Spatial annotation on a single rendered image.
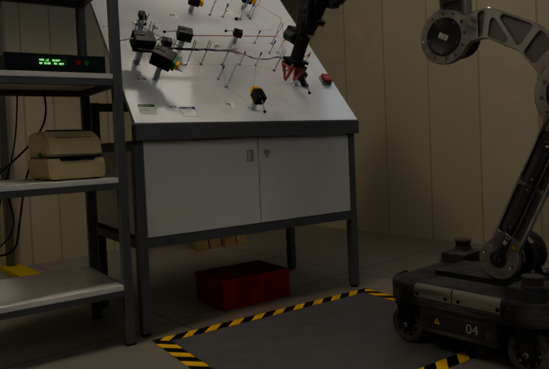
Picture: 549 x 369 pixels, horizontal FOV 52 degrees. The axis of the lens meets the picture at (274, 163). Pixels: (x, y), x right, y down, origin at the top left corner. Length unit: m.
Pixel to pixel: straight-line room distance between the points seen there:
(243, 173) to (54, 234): 2.06
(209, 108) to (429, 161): 2.25
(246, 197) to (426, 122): 2.12
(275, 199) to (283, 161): 0.19
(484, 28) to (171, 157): 1.30
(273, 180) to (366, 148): 2.15
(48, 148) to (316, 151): 1.25
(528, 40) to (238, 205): 1.34
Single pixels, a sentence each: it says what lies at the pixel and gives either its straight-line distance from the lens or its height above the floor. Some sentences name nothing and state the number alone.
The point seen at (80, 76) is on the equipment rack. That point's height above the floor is 1.05.
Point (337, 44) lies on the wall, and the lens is 4.91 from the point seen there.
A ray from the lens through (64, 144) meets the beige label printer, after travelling 2.25.
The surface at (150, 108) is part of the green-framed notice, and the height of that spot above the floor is 0.93.
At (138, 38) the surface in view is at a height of 1.23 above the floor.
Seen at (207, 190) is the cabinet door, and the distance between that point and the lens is 2.44.
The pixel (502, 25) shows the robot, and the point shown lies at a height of 1.13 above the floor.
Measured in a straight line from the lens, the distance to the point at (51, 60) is 2.22.
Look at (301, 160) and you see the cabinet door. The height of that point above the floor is 0.68.
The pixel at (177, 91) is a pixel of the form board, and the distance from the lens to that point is 2.49.
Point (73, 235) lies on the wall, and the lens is 4.32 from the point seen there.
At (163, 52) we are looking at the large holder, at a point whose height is 1.17.
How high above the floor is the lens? 0.77
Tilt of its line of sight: 2 degrees down
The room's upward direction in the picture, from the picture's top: 2 degrees counter-clockwise
